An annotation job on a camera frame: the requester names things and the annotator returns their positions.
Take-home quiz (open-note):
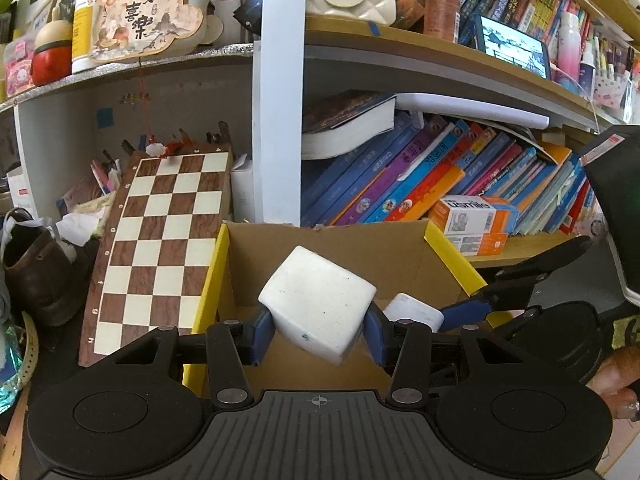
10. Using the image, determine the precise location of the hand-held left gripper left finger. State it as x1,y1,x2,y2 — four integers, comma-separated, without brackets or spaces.
102,307,276,408

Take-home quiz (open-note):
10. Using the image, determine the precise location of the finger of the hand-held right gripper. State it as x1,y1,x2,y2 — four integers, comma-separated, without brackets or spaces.
494,235,595,282
436,277,551,333

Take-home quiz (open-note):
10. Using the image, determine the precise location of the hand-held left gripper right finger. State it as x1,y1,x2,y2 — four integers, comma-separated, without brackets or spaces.
362,307,540,407

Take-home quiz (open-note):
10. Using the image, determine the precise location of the small white foam block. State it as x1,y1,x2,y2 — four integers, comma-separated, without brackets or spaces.
381,292,446,334

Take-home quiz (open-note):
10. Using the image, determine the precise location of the large white foam block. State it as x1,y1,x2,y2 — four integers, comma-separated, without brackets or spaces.
257,245,378,367

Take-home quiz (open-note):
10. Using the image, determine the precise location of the yellow-edged cardboard box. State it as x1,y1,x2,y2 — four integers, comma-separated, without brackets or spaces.
182,219,507,401

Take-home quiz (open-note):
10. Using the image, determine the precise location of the person's right hand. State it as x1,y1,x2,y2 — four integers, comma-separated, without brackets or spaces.
584,346,640,422

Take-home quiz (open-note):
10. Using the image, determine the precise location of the orange white carton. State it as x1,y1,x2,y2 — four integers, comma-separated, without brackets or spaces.
429,195,520,237

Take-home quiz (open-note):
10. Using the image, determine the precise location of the pink patterned pen holder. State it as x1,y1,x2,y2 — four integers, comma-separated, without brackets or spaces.
580,35,637,108

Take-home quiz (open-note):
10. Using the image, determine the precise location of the brown wooden chessboard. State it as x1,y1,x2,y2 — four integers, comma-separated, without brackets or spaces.
77,149,235,369

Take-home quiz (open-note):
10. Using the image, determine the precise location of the row of leaning colourful books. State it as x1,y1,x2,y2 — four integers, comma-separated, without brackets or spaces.
301,114,607,237

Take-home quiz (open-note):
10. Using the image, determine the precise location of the plain white carton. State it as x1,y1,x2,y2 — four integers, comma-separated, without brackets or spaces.
231,154,256,224

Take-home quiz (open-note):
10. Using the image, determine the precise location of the large flat white book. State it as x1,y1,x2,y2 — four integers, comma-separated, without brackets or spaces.
395,92,551,129

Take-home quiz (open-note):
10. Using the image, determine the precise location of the pink white spray bottle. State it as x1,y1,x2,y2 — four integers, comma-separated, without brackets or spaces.
556,10,583,81

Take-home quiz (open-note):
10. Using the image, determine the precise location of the small framed picture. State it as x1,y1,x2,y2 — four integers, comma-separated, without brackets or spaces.
472,14,554,81

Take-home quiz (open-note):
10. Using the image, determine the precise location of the red white tassel charm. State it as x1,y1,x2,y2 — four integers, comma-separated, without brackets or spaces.
145,134,184,159

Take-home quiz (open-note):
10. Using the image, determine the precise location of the crumpled white tissue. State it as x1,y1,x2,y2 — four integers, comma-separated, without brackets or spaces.
55,212,107,249

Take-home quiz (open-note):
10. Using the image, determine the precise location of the thick dark-covered book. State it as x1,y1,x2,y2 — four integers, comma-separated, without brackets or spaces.
301,90,399,161

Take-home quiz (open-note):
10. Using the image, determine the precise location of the white bookshelf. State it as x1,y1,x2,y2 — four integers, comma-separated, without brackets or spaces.
0,0,640,271

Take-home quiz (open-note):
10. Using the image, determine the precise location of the brown leather shoe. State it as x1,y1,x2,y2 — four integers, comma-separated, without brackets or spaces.
2,207,87,329

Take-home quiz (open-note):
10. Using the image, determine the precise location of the pink lotion bottle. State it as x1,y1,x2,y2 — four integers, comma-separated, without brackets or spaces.
424,0,462,44

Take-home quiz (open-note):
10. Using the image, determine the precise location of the floral hanging paper sign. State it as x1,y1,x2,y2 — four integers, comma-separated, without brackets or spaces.
87,0,207,64

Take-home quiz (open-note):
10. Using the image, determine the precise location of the white yellow-label bottle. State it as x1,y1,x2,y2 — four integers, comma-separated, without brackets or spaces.
71,0,102,75

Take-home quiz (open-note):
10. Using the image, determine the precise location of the pink cartoon packet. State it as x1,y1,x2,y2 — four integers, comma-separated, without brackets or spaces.
4,40,37,99

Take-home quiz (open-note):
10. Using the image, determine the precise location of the yellow perforated strap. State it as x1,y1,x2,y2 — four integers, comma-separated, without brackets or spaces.
0,310,41,413

